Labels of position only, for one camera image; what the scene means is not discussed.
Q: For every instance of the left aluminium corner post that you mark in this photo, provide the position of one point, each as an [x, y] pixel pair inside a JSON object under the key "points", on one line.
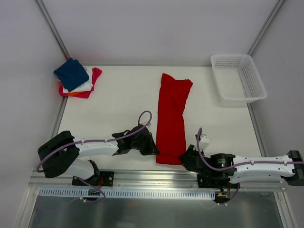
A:
{"points": [[49, 21]]}

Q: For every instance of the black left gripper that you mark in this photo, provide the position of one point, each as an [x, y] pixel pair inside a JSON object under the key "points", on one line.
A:
{"points": [[147, 143]]}

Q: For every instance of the white slotted cable duct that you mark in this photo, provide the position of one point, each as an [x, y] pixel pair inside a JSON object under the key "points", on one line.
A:
{"points": [[128, 193]]}

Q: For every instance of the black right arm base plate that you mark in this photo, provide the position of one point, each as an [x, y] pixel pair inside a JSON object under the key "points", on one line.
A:
{"points": [[218, 181]]}

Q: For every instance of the folded orange t shirt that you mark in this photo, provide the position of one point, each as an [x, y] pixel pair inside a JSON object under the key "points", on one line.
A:
{"points": [[83, 94]]}

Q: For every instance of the folded white t shirt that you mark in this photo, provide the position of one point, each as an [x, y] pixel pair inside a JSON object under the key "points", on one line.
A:
{"points": [[84, 87]]}

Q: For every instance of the aluminium corner post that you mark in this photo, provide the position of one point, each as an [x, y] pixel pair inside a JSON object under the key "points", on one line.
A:
{"points": [[49, 21], [266, 26]]}

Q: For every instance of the red t shirt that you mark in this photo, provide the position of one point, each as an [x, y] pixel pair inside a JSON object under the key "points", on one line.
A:
{"points": [[170, 134]]}

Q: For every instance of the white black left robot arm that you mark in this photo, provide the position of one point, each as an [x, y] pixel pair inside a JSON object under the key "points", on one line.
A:
{"points": [[64, 153]]}

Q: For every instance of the right aluminium corner post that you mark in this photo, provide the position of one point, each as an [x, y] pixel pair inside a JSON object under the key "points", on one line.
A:
{"points": [[266, 26]]}

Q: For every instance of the aluminium extrusion mounting rail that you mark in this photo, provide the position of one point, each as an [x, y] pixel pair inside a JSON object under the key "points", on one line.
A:
{"points": [[154, 180]]}

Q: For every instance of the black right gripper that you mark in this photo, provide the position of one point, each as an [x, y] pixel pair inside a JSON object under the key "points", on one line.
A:
{"points": [[190, 160]]}

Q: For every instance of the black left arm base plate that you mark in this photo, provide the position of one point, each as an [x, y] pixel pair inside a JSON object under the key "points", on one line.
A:
{"points": [[105, 178]]}

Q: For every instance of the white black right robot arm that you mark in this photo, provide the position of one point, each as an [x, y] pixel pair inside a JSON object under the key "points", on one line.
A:
{"points": [[227, 170]]}

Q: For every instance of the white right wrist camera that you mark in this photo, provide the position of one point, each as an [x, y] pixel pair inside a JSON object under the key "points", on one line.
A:
{"points": [[202, 142]]}

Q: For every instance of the white perforated plastic basket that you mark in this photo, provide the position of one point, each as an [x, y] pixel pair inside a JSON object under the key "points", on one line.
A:
{"points": [[237, 79]]}

